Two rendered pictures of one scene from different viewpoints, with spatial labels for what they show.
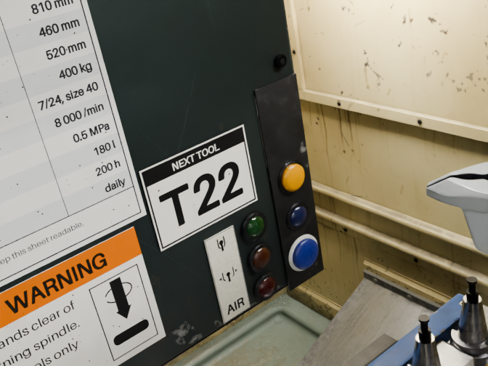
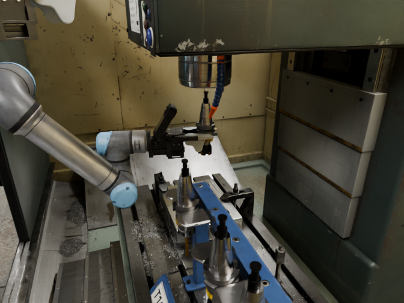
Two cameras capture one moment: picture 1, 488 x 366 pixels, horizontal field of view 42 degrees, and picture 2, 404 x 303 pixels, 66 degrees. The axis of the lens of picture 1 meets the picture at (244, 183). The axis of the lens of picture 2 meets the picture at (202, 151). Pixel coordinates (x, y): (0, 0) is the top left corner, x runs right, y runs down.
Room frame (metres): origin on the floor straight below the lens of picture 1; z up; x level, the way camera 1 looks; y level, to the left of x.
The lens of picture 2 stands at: (0.74, -0.61, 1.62)
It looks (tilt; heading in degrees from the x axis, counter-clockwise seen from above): 24 degrees down; 104
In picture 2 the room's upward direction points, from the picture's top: straight up
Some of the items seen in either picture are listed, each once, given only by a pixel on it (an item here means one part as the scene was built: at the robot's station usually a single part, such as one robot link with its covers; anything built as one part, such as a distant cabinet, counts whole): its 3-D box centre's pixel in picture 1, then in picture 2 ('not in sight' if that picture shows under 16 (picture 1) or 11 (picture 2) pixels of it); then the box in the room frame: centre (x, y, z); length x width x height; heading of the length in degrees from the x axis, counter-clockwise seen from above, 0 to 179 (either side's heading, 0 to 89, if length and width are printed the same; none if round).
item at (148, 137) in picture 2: not in sight; (166, 142); (0.39, 0.27, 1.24); 0.12 x 0.08 x 0.09; 22
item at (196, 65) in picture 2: not in sight; (204, 63); (0.51, 0.32, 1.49); 0.16 x 0.16 x 0.12
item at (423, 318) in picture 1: (424, 327); (222, 225); (0.67, -0.20, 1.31); 0.02 x 0.02 x 0.03
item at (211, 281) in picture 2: not in sight; (220, 272); (0.67, -0.20, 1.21); 0.06 x 0.06 x 0.03
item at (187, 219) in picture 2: not in sight; (192, 218); (0.58, -0.07, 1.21); 0.07 x 0.05 x 0.01; 33
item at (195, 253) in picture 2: not in sight; (210, 251); (0.64, -0.16, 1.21); 0.07 x 0.05 x 0.01; 33
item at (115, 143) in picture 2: not in sight; (115, 143); (0.24, 0.21, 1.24); 0.11 x 0.08 x 0.09; 22
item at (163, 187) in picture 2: not in sight; (161, 187); (0.30, 0.42, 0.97); 0.13 x 0.03 x 0.15; 123
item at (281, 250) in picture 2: not in sight; (278, 264); (0.78, 0.11, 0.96); 0.03 x 0.03 x 0.13
